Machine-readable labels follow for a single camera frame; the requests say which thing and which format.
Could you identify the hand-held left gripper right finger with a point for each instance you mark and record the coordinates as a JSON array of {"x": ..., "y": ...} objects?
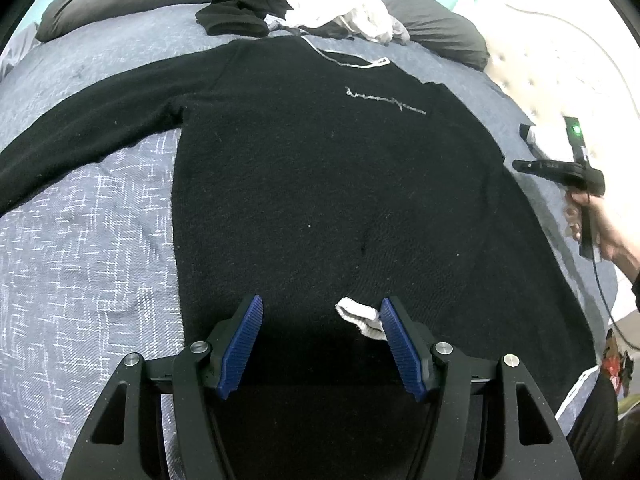
[{"x": 402, "y": 350}]

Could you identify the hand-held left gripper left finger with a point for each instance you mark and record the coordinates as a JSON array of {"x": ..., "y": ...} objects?
[{"x": 242, "y": 345}]

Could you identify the red patterned object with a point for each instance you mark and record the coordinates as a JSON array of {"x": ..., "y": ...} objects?
[{"x": 612, "y": 360}]

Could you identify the blue-grey striped garment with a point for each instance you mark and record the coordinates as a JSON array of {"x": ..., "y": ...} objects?
[{"x": 274, "y": 22}]

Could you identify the small grey folded cloth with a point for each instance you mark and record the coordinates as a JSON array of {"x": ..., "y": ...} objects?
[{"x": 547, "y": 137}]

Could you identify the plain black garment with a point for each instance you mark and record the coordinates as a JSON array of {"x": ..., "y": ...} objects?
[{"x": 235, "y": 10}]

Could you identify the person's right hand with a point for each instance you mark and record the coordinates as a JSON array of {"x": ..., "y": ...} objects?
[{"x": 612, "y": 232}]

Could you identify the cream tufted headboard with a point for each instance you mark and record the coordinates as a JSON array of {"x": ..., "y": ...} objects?
[{"x": 550, "y": 70}]

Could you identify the white shirt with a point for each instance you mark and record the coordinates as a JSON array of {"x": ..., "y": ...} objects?
[{"x": 330, "y": 0}]

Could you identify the light grey blanket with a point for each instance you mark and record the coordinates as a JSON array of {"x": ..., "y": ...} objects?
[{"x": 20, "y": 45}]

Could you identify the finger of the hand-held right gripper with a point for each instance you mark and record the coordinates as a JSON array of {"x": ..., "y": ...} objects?
[{"x": 545, "y": 168}]

